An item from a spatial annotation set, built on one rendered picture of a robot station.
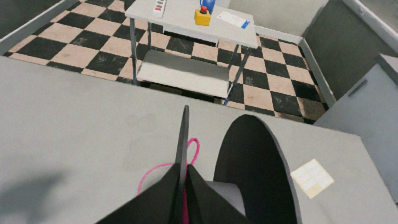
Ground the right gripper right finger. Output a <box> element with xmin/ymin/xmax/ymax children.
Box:
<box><xmin>185</xmin><ymin>164</ymin><xmax>254</xmax><ymax>224</ymax></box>

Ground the black cable reel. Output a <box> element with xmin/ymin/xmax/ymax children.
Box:
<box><xmin>171</xmin><ymin>105</ymin><xmax>303</xmax><ymax>224</ymax></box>

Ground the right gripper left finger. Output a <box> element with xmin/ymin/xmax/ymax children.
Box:
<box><xmin>94</xmin><ymin>162</ymin><xmax>180</xmax><ymax>224</ymax></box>

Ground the pink cable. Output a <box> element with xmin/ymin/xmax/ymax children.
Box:
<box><xmin>138</xmin><ymin>138</ymin><xmax>200</xmax><ymax>224</ymax></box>

